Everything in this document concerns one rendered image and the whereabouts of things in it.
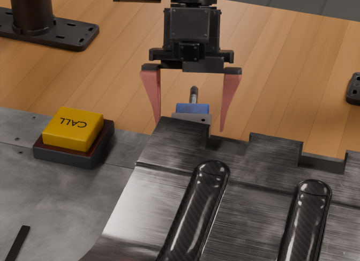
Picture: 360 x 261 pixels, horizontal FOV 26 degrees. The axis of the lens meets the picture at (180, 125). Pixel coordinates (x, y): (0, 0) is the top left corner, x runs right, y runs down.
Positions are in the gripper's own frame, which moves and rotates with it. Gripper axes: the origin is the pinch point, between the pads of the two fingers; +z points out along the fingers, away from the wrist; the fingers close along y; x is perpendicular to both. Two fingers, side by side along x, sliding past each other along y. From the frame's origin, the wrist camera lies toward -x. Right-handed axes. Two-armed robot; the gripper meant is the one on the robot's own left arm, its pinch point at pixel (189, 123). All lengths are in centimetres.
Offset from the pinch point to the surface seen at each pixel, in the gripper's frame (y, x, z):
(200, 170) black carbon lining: 1.8, -14.2, 3.1
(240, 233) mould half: 6.1, -21.7, 7.7
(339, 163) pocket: 17.2, -10.3, 2.4
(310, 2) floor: 38, 206, -19
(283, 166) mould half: 10.7, -13.6, 2.5
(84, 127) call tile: -13.2, -0.1, 1.0
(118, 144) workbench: -9.3, 2.9, 3.5
